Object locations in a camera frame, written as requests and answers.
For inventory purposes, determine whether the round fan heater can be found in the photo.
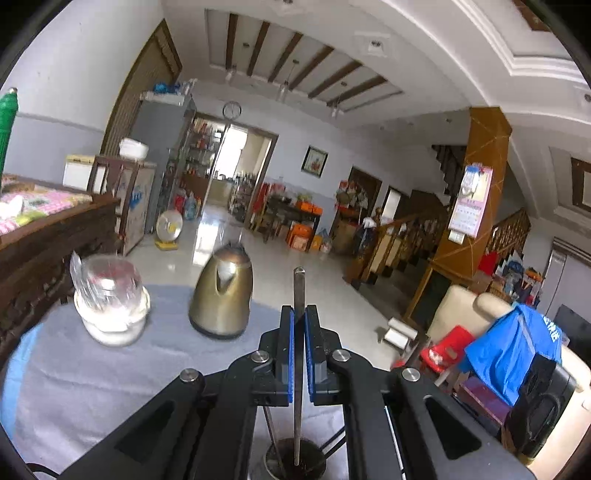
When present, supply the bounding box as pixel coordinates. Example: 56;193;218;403
154;210;185;251

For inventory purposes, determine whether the dark wooden side table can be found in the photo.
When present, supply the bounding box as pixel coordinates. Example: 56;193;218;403
263;196;324;243

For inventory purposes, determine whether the grey refrigerator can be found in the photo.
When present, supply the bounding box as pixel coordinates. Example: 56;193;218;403
131;92;197;234

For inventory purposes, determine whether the blue tablecloth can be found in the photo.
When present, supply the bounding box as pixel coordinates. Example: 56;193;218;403
0;323;47;384

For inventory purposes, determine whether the white step stool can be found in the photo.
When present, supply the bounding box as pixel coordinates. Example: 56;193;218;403
385;318;419;354

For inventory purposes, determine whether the bronze electric kettle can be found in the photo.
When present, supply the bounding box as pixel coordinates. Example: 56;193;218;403
188;242;254;340

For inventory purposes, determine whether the wooden chair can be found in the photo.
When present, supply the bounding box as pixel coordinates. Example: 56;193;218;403
87;156;139;222

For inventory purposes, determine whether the purple box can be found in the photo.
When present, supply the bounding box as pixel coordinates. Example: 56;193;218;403
455;376;513;428

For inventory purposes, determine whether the white chest freezer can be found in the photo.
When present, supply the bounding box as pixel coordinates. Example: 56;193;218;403
92;157;158;257

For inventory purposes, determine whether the wooden staircase railing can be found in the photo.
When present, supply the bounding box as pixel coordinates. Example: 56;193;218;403
344;203;451;289

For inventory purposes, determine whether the blue jacket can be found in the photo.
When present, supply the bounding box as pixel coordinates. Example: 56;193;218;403
464;304;563;407

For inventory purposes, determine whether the metal chopstick holder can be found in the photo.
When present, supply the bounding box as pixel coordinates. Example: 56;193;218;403
264;438;328;480

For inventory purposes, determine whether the wall calendar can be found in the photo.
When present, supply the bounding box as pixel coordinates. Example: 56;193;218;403
448;164;494;238

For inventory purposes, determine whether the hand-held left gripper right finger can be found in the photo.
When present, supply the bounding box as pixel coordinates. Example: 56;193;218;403
305;305;536;480

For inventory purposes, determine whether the white rice cooker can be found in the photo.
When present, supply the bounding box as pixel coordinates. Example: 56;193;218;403
119;137;149;160

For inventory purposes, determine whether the framed wall picture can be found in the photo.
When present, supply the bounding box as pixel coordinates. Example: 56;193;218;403
301;146;328;178

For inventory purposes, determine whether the grey tablecloth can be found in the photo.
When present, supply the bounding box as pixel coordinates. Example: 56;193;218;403
0;282;398;480

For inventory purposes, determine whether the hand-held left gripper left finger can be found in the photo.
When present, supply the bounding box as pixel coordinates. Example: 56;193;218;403
60;305;296;480

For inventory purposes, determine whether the dark carved wooden bench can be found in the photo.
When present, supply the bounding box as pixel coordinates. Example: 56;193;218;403
0;173;122;365

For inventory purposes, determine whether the red plastic stool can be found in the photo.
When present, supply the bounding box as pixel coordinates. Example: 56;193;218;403
419;325;476;374

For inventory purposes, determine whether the checkered bench cushion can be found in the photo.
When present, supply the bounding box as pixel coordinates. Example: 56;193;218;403
0;174;93;236

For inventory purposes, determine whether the wooden balcony railing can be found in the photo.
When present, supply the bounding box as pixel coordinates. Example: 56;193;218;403
489;208;532;259

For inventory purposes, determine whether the dark metal chopstick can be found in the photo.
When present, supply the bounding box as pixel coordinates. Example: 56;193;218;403
262;406;286;478
293;267;306;466

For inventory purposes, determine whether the black bag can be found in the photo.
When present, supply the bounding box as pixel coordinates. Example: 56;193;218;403
505;353;578;462

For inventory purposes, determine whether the shelf of bottles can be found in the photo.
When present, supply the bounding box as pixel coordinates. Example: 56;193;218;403
178;115;227;217

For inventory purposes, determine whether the green plastic bottle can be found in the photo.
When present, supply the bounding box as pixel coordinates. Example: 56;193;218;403
0;88;19;178

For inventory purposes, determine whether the orange cardboard box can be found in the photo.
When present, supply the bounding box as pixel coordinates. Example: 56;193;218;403
286;222;311;252

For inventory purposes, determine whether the beige armchair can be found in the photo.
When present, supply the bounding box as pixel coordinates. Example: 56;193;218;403
427;284;591;480

